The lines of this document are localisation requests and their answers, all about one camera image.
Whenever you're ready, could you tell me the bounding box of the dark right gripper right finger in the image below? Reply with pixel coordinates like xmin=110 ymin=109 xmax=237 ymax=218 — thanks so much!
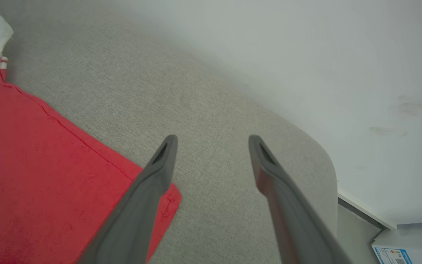
xmin=248 ymin=135 xmax=354 ymax=264

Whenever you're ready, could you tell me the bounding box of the grey fabric sofa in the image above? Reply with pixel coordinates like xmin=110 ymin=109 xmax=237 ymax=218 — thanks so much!
xmin=0 ymin=0 xmax=339 ymax=264

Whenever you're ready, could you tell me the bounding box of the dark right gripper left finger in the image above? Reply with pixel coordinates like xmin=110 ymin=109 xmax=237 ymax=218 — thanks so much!
xmin=76 ymin=135 xmax=179 ymax=264

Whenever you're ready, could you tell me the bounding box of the red and white t-shirt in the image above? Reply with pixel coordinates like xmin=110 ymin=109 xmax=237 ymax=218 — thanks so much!
xmin=0 ymin=0 xmax=182 ymax=264

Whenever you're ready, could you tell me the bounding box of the white wall baseboard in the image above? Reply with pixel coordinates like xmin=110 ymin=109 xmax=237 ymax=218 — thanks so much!
xmin=337 ymin=191 xmax=397 ymax=230

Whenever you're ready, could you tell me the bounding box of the white box with blue label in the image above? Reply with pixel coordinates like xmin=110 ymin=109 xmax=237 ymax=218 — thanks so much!
xmin=371 ymin=222 xmax=422 ymax=264

